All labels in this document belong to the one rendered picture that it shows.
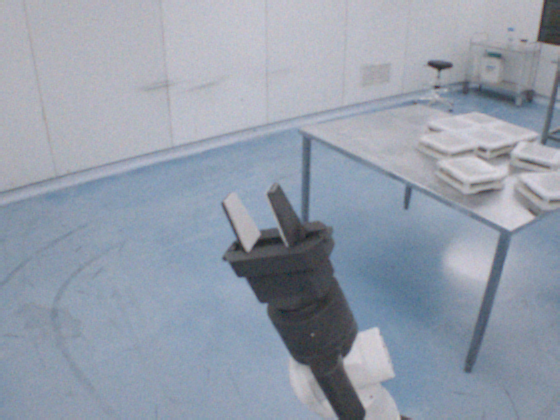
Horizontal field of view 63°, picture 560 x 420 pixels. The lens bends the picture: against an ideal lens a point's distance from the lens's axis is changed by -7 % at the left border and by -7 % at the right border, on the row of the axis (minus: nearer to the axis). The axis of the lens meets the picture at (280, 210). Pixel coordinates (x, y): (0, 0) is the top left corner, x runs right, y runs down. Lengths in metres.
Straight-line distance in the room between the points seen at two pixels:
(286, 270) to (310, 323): 0.07
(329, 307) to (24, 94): 4.05
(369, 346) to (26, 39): 4.03
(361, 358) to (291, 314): 0.11
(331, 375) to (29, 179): 4.23
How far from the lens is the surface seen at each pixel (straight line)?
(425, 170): 2.53
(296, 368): 0.61
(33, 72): 4.41
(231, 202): 0.50
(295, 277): 0.50
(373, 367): 0.59
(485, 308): 2.36
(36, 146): 4.54
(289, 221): 0.48
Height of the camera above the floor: 1.81
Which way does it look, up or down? 28 degrees down
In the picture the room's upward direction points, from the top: straight up
